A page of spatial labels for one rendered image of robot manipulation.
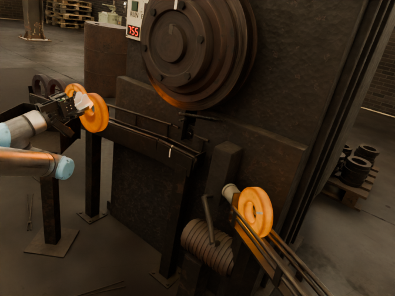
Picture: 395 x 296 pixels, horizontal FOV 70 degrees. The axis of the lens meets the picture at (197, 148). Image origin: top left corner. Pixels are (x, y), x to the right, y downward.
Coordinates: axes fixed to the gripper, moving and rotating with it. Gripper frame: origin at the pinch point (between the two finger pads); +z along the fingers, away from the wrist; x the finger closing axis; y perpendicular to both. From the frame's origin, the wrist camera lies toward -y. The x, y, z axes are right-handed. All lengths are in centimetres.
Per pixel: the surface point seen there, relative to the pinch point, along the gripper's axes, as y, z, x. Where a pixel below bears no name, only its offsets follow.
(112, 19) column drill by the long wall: -149, 492, 634
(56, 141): -21.7, -10.4, 20.2
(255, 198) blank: -11, 3, -70
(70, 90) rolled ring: -16, 17, 49
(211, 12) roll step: 32, 25, -38
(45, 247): -77, -33, 23
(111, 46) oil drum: -60, 164, 209
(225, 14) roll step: 32, 27, -42
